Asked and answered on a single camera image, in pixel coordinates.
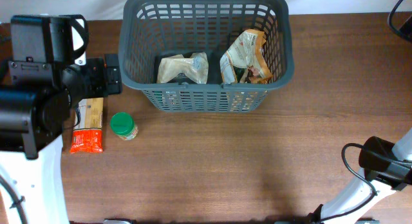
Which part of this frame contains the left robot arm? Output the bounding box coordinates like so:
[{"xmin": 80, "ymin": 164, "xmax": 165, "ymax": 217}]
[{"xmin": 1, "ymin": 14, "xmax": 122, "ymax": 223}]

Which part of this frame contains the grey plastic basket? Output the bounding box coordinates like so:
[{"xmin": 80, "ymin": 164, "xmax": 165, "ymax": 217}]
[{"xmin": 118, "ymin": 0, "xmax": 294, "ymax": 113}]

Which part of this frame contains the orange pasta packet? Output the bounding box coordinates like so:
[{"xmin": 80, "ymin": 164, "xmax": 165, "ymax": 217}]
[{"xmin": 70, "ymin": 98, "xmax": 104, "ymax": 153}]

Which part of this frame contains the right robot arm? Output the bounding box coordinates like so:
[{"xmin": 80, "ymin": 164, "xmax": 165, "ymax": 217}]
[{"xmin": 310, "ymin": 131, "xmax": 411, "ymax": 224}]

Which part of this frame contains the white beige pouch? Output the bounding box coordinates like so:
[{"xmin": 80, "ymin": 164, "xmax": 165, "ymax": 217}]
[{"xmin": 157, "ymin": 52, "xmax": 209, "ymax": 84}]

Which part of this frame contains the orange snack bag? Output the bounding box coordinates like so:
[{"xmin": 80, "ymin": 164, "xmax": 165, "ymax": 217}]
[{"xmin": 220, "ymin": 29, "xmax": 273, "ymax": 84}]

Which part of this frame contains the left green-lid jar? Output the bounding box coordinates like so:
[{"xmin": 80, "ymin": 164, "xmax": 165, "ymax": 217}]
[{"xmin": 110, "ymin": 112, "xmax": 138, "ymax": 140}]

